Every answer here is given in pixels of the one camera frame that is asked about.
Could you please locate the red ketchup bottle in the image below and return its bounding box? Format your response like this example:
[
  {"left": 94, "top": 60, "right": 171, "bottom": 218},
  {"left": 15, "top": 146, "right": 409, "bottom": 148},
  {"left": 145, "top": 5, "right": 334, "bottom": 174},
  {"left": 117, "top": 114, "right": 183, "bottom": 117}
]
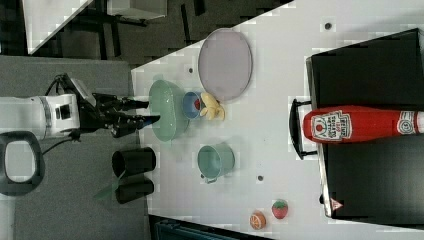
[{"left": 302, "top": 105, "right": 423, "bottom": 144}]

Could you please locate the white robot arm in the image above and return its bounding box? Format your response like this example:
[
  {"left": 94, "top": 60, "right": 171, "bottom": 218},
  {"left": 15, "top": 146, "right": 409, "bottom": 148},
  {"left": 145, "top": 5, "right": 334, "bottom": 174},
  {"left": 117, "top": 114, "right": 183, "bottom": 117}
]
[{"left": 1, "top": 94, "right": 160, "bottom": 197}]

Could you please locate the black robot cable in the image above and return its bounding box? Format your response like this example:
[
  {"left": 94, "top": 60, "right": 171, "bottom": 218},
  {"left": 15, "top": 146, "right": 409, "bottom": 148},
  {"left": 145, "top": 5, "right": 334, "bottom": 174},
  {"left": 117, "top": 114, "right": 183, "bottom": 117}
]
[{"left": 41, "top": 73, "right": 81, "bottom": 156}]

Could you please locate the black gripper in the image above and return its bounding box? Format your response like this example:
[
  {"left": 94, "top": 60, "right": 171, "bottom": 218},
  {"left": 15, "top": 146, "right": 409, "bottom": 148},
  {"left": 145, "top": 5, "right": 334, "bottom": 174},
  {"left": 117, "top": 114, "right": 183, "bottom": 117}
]
[{"left": 77, "top": 93, "right": 160, "bottom": 138}]

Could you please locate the green mug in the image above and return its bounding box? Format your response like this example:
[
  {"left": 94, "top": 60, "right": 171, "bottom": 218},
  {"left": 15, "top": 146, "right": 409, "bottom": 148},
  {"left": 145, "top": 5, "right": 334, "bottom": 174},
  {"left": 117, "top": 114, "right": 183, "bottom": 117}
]
[{"left": 197, "top": 143, "right": 235, "bottom": 184}]

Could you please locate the green marker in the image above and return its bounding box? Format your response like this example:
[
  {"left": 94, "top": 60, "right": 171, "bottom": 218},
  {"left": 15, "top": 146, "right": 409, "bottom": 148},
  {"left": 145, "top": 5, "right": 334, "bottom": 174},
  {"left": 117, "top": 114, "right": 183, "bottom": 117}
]
[{"left": 94, "top": 171, "right": 126, "bottom": 200}]

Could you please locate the orange slice toy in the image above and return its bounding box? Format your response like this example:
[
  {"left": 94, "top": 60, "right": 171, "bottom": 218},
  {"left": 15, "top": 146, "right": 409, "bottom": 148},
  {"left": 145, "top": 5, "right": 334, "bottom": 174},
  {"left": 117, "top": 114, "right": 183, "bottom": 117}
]
[{"left": 249, "top": 210, "right": 266, "bottom": 230}]

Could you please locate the white side table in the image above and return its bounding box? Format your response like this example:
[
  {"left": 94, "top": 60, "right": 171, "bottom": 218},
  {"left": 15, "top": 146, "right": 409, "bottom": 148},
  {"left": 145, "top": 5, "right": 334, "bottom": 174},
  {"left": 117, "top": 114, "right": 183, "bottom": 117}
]
[{"left": 21, "top": 0, "right": 94, "bottom": 55}]

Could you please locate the purple oval plate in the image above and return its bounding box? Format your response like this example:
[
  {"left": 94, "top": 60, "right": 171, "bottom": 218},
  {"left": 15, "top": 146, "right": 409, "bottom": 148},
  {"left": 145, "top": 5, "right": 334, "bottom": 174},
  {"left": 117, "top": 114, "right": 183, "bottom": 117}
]
[{"left": 198, "top": 28, "right": 253, "bottom": 101}]

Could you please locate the blue cup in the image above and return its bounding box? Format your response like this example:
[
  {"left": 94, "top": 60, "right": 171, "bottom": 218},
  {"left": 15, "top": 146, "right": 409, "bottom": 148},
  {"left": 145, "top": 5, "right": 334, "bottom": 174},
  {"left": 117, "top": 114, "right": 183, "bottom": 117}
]
[{"left": 182, "top": 92, "right": 204, "bottom": 119}]

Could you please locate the green bowl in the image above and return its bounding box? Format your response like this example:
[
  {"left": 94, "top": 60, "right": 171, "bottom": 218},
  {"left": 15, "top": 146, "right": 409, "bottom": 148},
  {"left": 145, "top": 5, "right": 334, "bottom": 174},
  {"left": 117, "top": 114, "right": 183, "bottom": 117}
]
[{"left": 149, "top": 80, "right": 189, "bottom": 142}]

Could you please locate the yellow banana toy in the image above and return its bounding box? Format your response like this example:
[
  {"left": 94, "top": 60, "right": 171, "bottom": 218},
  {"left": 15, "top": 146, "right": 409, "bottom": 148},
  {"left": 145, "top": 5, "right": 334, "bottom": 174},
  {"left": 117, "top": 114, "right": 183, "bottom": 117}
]
[{"left": 200, "top": 92, "right": 225, "bottom": 120}]

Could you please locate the strawberry toy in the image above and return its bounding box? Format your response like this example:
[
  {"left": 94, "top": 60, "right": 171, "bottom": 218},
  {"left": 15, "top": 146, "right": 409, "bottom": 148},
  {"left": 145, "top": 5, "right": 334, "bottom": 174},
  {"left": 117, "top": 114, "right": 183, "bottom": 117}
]
[{"left": 271, "top": 199, "right": 288, "bottom": 219}]

